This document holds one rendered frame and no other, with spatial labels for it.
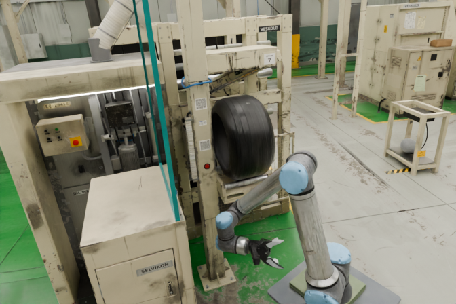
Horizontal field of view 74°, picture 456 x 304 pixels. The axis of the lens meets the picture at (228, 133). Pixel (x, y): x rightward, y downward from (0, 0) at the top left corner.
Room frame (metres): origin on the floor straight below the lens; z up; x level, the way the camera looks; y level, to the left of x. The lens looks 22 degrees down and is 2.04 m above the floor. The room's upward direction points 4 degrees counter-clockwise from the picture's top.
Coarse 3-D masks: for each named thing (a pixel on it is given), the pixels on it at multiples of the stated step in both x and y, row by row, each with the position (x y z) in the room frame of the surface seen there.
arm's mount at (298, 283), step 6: (300, 276) 1.28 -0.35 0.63; (294, 282) 1.24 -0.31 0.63; (300, 282) 1.24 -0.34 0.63; (306, 282) 1.23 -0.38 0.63; (354, 282) 1.21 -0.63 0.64; (360, 282) 1.20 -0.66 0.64; (294, 288) 1.22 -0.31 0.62; (300, 288) 1.20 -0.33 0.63; (306, 288) 1.20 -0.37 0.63; (354, 288) 1.17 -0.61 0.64; (360, 288) 1.17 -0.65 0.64; (300, 294) 1.19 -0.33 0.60; (354, 294) 1.14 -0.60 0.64; (360, 294) 1.16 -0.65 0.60; (354, 300) 1.13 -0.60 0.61
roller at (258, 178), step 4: (256, 176) 1.92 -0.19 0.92; (260, 176) 1.92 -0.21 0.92; (264, 176) 1.92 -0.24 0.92; (268, 176) 1.93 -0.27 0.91; (236, 180) 1.88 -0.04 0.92; (240, 180) 1.88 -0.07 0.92; (244, 180) 1.88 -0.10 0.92; (248, 180) 1.89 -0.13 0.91; (252, 180) 1.89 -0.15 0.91; (256, 180) 1.90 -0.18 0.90; (260, 180) 1.91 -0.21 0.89; (228, 184) 1.85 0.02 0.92; (232, 184) 1.85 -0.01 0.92; (236, 184) 1.85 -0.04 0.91; (240, 184) 1.86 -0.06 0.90; (244, 184) 1.87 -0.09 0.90; (248, 184) 1.89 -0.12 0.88; (228, 188) 1.83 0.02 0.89
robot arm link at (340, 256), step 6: (330, 246) 1.20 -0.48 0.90; (336, 246) 1.20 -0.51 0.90; (342, 246) 1.20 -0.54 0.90; (330, 252) 1.16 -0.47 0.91; (336, 252) 1.16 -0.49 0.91; (342, 252) 1.16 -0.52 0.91; (348, 252) 1.15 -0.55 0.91; (330, 258) 1.12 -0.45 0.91; (336, 258) 1.12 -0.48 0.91; (342, 258) 1.12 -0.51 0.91; (348, 258) 1.12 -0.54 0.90; (336, 264) 1.10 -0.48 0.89; (342, 264) 1.10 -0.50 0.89; (348, 264) 1.12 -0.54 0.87; (342, 270) 1.08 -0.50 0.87; (348, 270) 1.11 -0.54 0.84; (348, 276) 1.12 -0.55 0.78
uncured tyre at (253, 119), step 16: (240, 96) 2.06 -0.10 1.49; (224, 112) 1.90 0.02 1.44; (240, 112) 1.86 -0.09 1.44; (256, 112) 1.88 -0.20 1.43; (224, 128) 2.29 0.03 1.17; (240, 128) 1.78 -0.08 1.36; (256, 128) 1.80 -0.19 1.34; (272, 128) 1.86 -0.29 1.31; (224, 144) 2.25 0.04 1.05; (240, 144) 1.74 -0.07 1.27; (256, 144) 1.76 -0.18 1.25; (272, 144) 1.80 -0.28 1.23; (224, 160) 2.15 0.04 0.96; (240, 160) 1.73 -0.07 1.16; (256, 160) 1.76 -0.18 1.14; (272, 160) 1.83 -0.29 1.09; (240, 176) 1.79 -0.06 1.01
